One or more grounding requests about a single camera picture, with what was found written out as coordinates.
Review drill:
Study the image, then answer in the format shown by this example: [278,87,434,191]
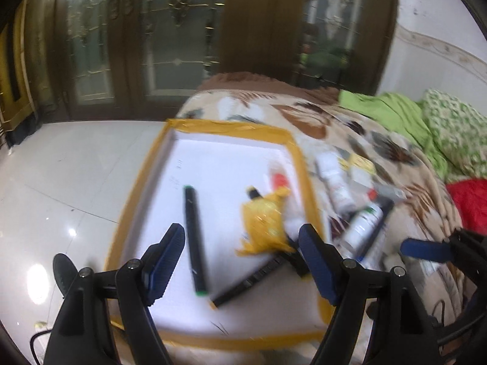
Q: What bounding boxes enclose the black twin marker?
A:
[211,251,310,308]

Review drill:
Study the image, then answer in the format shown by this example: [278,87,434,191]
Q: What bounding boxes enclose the white nasal spray bottle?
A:
[338,203,371,257]

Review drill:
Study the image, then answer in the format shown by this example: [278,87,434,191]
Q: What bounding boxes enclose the black marker green cap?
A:
[183,186,208,296]

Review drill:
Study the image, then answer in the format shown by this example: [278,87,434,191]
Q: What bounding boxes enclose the black marker blue cap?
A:
[356,197,394,262]

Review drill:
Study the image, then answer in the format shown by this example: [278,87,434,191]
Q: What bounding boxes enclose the yellow snack packet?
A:
[235,186,296,256]

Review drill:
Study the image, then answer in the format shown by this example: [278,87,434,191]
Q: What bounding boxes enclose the white blue ointment box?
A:
[359,223,387,270]

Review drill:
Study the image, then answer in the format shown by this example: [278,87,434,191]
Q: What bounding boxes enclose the red quilted cushion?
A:
[447,179,487,236]

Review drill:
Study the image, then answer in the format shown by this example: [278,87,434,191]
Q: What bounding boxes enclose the silver red small box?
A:
[373,183,407,203]

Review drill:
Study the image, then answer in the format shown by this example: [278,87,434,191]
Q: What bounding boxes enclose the leaf pattern beige blanket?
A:
[177,73,465,324]

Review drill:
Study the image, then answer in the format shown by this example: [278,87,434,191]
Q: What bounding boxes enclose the black shoe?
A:
[53,253,78,297]

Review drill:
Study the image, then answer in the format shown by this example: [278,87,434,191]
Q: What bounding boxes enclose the white square plastic case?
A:
[348,166,374,191]

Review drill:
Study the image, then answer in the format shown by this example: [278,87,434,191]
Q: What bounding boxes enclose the yellow taped white tray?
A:
[106,120,333,350]

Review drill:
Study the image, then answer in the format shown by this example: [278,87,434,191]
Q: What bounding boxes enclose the green patterned pillow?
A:
[422,89,486,181]

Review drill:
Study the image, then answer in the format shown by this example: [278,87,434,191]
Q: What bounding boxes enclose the green bed sheet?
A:
[338,90,449,180]

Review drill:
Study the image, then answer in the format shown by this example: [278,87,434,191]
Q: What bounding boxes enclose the wooden glass wardrobe doors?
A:
[1,0,399,130]

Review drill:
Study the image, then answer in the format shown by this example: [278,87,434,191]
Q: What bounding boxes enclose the black cable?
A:
[30,328,54,365]

